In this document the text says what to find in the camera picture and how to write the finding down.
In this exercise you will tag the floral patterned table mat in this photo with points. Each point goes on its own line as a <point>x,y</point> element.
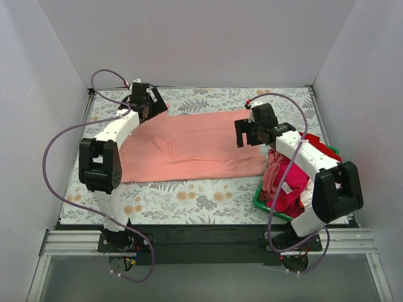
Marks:
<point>215,201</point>

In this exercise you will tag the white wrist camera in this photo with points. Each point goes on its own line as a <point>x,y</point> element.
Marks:
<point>250,105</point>
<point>129,84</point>

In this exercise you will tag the red t shirt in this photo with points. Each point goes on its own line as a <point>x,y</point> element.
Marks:
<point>315,142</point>

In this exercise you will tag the salmon pink t shirt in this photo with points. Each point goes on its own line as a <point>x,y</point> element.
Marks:
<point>189,147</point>

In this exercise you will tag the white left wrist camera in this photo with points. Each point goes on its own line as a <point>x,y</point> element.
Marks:
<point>129,84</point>

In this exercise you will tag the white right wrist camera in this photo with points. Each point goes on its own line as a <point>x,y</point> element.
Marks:
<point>250,105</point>

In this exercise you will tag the green plastic basket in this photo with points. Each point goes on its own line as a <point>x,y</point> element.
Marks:
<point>306,198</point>

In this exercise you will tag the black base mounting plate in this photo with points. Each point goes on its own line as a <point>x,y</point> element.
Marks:
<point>209,244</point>

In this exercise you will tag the magenta t shirt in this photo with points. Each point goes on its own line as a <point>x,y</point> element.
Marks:
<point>289,201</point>

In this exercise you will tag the dusty pink t shirt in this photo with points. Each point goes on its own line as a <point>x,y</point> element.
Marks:
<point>272,175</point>

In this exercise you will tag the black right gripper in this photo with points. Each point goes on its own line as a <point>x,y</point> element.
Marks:
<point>244,131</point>

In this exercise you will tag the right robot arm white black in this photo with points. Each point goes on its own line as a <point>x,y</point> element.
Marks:
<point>336,185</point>

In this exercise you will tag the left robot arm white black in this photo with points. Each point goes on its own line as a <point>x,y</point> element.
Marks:
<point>100,169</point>

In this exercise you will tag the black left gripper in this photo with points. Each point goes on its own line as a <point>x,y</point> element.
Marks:
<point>154,102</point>

